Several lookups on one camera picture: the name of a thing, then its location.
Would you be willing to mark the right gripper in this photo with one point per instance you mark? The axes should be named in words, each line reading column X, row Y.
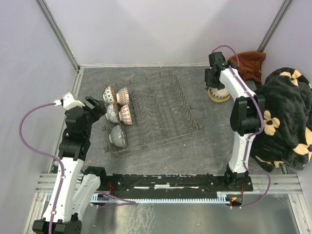
column 208, row 83

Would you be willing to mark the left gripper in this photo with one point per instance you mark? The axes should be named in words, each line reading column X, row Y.
column 99, row 109

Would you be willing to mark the multicolour scale pattern bowl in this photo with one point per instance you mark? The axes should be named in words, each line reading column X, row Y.
column 123, row 96

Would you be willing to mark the red lattice pattern bowl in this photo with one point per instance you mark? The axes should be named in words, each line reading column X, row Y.
column 125, row 115

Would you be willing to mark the black striped white bowl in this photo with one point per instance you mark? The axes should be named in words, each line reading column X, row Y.
column 220, row 93

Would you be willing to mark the grey speckled bowl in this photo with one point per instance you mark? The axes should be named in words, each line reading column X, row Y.
column 116, row 137

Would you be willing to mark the yellow dotted bowl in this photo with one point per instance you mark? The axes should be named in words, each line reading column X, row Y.
column 218, row 99

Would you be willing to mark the grey wire dish rack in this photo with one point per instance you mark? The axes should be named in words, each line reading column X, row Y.
column 160, row 112

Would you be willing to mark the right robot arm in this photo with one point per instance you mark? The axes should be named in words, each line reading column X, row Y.
column 223, row 82

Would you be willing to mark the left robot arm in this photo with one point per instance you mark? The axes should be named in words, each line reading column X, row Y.
column 68, row 202

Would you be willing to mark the green diamond pattern bowl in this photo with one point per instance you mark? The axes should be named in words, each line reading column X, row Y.
column 109, row 95

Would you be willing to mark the red green dotted bowl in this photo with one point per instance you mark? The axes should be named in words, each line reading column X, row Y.
column 112, row 113

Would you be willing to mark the brown cloth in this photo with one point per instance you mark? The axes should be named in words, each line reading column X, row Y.
column 249, row 67

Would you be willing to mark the black floral blanket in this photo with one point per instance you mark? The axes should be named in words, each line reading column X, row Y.
column 287, row 118

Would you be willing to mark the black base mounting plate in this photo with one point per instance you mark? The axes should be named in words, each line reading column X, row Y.
column 131, row 186

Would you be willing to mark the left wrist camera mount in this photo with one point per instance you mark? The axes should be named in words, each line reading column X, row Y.
column 68, row 102

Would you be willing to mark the light blue cable duct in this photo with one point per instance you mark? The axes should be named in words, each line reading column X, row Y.
column 104, row 199

